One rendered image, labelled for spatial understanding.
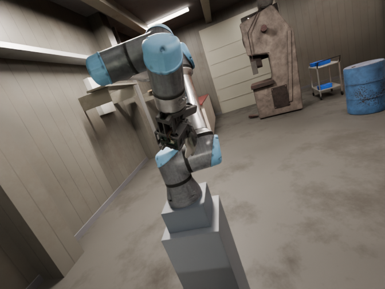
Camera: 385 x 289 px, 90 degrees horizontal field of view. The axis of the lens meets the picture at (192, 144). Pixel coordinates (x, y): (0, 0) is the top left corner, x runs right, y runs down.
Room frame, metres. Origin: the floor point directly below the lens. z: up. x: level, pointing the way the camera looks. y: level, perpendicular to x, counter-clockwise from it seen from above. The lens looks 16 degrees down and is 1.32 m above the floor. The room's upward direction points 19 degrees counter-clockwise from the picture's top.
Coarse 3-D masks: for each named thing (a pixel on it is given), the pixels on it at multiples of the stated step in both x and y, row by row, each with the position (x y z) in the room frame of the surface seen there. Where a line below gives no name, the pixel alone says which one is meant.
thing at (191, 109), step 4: (188, 104) 0.58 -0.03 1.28; (192, 104) 0.59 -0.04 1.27; (188, 108) 0.54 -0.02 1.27; (192, 108) 0.56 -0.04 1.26; (196, 108) 0.59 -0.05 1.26; (184, 112) 0.51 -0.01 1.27; (188, 112) 0.54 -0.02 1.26; (192, 112) 0.57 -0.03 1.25; (180, 116) 0.51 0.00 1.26; (184, 116) 0.52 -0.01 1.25
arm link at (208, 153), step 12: (192, 60) 0.85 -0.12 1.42; (192, 72) 0.87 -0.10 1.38; (192, 84) 0.83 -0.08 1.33; (192, 96) 0.79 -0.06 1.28; (192, 120) 0.74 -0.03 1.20; (204, 120) 0.76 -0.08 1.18; (204, 132) 0.71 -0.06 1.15; (204, 144) 0.69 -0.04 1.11; (216, 144) 0.68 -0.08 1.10; (192, 156) 0.68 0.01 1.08; (204, 156) 0.67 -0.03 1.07; (216, 156) 0.67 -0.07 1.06; (192, 168) 0.68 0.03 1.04; (204, 168) 0.69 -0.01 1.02
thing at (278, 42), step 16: (272, 0) 4.48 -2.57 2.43; (256, 16) 4.56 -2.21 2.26; (272, 16) 4.44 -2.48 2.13; (256, 32) 4.59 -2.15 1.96; (272, 32) 4.46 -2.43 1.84; (288, 32) 4.32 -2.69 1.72; (256, 48) 4.62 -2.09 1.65; (272, 48) 4.49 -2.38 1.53; (288, 48) 4.34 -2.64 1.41; (256, 64) 4.47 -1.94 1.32; (272, 64) 4.51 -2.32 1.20; (288, 64) 4.36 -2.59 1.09; (272, 80) 4.47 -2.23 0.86; (288, 80) 4.41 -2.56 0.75; (256, 96) 4.72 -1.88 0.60; (272, 96) 4.57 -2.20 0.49; (288, 96) 4.42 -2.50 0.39; (272, 112) 4.60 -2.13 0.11
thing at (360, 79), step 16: (368, 64) 2.87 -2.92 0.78; (384, 64) 2.84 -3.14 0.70; (352, 80) 3.02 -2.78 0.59; (368, 80) 2.86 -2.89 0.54; (384, 80) 2.83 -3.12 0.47; (352, 96) 3.04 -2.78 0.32; (368, 96) 2.87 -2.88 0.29; (384, 96) 2.83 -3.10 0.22; (352, 112) 3.07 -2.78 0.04; (368, 112) 2.87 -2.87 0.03
